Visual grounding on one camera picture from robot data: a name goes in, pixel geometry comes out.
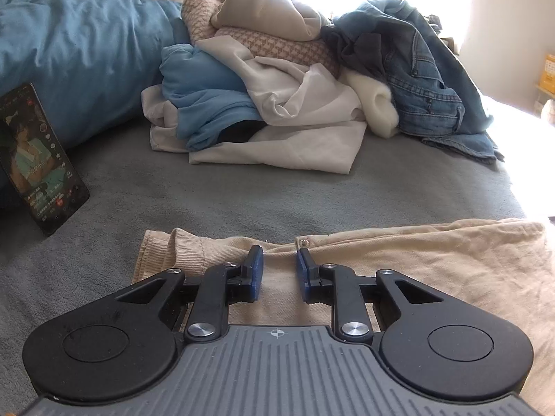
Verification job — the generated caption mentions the white fluffy garment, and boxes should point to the white fluffy garment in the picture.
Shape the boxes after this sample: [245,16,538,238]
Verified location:
[340,69,400,139]

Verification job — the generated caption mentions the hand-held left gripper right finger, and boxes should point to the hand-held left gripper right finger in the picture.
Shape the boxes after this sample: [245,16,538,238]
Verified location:
[296,249,443,344]

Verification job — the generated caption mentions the bed with grey sheet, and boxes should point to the bed with grey sheet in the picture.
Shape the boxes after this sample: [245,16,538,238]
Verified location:
[0,91,555,416]

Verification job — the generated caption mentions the beige corduroy pants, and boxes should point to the beige corduroy pants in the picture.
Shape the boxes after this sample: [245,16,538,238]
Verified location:
[131,219,555,356]

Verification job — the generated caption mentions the pink houndstooth garment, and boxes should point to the pink houndstooth garment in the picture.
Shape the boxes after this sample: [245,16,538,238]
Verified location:
[181,0,343,81]

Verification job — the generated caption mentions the light blue garment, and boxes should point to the light blue garment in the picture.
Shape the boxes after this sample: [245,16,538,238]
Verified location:
[160,43,263,152]

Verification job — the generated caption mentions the blue duvet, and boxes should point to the blue duvet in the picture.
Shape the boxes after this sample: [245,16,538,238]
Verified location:
[0,0,187,191]

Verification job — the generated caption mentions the white satin shirt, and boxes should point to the white satin shirt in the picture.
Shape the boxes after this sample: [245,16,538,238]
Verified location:
[195,36,367,128]

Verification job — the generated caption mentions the black smartphone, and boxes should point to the black smartphone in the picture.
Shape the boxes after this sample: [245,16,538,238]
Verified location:
[0,82,91,237]

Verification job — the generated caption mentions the dark grey garment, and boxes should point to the dark grey garment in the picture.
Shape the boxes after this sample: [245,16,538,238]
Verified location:
[321,24,391,81]

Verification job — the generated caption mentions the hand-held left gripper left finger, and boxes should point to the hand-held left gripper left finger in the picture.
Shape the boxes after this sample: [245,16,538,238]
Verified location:
[115,245,265,343]

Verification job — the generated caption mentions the yellow box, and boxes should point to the yellow box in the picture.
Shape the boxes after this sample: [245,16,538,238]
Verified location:
[538,54,555,92]

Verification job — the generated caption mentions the beige hoodie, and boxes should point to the beige hoodie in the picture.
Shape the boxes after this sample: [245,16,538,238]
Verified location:
[210,0,332,40]

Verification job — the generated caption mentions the white cotton garment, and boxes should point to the white cotton garment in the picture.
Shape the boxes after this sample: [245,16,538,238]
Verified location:
[141,84,369,175]

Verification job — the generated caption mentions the blue denim jeans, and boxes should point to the blue denim jeans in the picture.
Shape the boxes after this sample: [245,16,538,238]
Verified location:
[332,0,506,163]

